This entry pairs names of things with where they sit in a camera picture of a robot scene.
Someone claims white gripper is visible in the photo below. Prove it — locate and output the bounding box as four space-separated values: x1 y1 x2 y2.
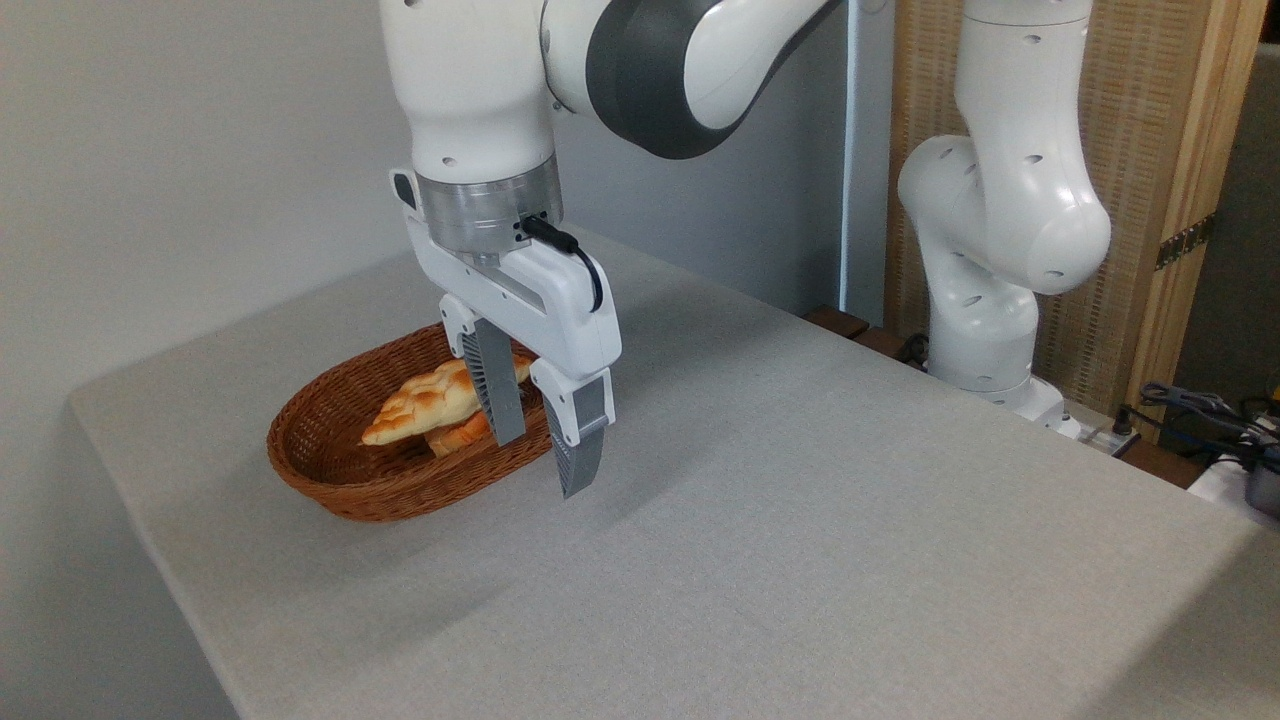
404 213 623 500

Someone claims long braided bread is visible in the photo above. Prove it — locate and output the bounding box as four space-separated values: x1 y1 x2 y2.
361 352 536 447

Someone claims small orange bread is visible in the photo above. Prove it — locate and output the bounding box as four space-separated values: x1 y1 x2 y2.
425 410 497 459

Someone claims brown wicker basket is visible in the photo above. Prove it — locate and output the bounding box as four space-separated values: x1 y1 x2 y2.
266 322 561 523

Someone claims white vertical pole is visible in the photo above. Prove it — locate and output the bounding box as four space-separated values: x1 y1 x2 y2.
840 0 897 323

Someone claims woven wood-framed screen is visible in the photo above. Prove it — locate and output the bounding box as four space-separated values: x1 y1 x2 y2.
885 0 1271 443

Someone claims brass screen hinge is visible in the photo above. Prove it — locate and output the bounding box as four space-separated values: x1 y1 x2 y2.
1155 212 1217 272

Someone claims grey round container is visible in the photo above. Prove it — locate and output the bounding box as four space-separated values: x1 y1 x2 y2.
1244 458 1280 518

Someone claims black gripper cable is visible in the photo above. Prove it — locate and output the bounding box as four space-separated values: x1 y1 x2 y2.
519 214 605 314

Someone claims grey cable bundle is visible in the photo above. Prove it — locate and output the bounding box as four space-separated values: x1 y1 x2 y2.
1138 381 1280 471

